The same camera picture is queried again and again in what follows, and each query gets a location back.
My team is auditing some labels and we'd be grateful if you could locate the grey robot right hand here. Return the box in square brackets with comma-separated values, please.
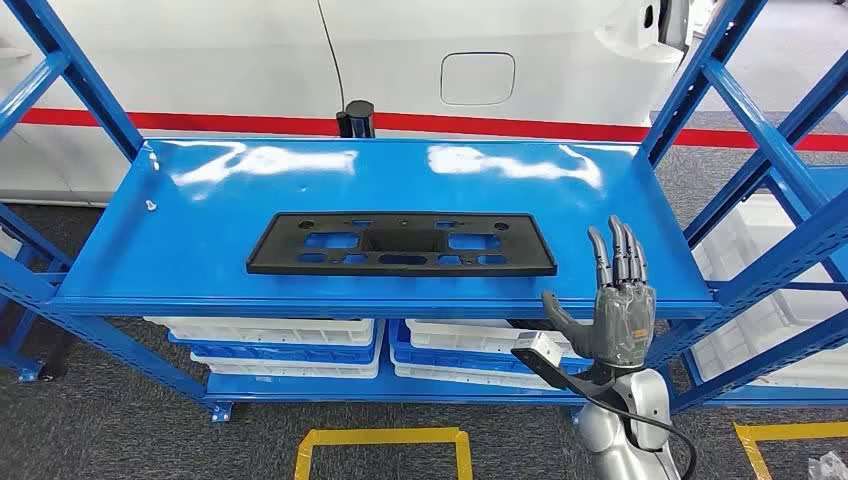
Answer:
[541, 215, 658, 370]

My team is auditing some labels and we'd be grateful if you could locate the black plastic frame part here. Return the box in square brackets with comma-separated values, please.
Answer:
[246, 211, 558, 278]

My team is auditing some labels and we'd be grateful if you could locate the yellow floor tape square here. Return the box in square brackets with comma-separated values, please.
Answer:
[294, 427, 474, 480]
[733, 421, 848, 480]

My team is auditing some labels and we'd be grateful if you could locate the red barrier belt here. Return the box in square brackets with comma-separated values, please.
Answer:
[372, 111, 848, 154]
[19, 107, 340, 138]

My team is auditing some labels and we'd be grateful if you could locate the clear plastic bag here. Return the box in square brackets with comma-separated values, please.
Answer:
[808, 450, 848, 480]

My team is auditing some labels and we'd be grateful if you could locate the white car body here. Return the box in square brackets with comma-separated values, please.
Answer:
[0, 0, 698, 207]

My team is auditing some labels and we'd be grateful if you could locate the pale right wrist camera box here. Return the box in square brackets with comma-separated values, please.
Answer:
[515, 331, 565, 370]

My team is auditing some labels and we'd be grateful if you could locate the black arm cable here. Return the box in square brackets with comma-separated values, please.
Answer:
[581, 389, 698, 480]

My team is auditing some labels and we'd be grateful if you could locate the black stanchion post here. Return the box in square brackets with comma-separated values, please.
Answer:
[335, 99, 377, 140]

